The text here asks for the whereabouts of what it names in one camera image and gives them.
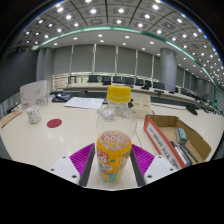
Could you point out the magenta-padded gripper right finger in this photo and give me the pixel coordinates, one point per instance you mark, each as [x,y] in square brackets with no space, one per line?
[160,166]

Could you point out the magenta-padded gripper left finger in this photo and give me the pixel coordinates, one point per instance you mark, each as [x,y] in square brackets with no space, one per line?
[64,168]

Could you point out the yellow-capped clear drink bottle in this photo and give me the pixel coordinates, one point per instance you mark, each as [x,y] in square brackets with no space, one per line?
[114,156]

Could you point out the white marker pen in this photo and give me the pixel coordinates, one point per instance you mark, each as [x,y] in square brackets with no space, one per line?
[180,153]

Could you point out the open brown cardboard box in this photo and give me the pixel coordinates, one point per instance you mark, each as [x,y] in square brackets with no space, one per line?
[160,136]

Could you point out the black marker pen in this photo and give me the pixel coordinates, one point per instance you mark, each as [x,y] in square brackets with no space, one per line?
[190,153]

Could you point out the grey board eraser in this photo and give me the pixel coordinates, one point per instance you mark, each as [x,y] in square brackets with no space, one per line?
[181,136]

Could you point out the flat round red coaster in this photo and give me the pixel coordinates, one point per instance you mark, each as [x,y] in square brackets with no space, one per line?
[54,123]

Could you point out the white patterned cup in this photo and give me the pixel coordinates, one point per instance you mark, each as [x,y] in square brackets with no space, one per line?
[33,115]

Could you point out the small open white box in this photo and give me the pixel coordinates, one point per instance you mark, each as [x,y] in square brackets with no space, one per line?
[143,105]

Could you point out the black desk microphone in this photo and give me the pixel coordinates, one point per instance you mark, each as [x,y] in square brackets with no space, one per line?
[192,109]

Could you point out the white paper sheet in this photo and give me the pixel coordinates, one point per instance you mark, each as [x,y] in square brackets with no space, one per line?
[83,102]

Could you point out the long curved conference desk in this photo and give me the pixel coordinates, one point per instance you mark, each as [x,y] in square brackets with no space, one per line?
[160,93]

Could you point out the large white printed carton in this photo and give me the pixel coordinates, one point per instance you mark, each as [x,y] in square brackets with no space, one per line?
[33,93]

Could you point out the row of black office chairs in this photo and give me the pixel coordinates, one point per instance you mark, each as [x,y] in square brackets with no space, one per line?
[128,80]

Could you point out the group of round ceiling lights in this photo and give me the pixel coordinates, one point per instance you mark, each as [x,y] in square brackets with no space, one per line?
[120,10]

